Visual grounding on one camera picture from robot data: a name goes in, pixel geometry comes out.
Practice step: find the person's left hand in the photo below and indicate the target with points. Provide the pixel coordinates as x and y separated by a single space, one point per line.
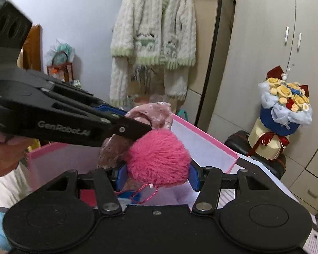
5 156

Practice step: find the yellow flower bouquet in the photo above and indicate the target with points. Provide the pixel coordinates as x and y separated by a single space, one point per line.
278 119

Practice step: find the black suitcase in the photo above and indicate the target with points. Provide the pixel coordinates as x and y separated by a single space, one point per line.
238 143

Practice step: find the pink fluffy pom-pom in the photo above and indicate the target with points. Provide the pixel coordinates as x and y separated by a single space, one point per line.
159 156

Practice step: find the pink cardboard box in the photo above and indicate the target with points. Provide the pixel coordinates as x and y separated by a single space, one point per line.
209 148

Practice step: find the beige fringed cloth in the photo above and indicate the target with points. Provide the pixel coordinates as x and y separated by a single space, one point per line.
148 84

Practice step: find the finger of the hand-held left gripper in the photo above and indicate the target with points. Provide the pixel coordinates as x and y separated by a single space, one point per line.
124 129
110 110

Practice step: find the beige wardrobe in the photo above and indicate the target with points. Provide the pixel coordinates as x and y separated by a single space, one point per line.
254 31

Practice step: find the pink dotted cloth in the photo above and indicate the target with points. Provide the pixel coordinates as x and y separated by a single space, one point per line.
159 113

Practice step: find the wooden headboard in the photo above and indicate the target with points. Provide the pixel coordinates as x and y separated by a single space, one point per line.
33 53

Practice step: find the woven tote bag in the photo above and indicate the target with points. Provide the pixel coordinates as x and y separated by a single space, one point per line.
59 68

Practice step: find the white and green knit cardigan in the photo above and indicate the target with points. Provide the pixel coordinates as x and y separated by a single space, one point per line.
153 18

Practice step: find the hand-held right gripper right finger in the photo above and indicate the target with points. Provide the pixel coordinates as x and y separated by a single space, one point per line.
194 177

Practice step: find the white plastic bag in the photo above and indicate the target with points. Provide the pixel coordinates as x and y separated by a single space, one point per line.
65 47

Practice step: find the white slotted plastic crate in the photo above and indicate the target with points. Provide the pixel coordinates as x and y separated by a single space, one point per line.
265 174

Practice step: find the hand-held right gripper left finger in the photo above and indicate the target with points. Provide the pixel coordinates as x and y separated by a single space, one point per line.
121 177

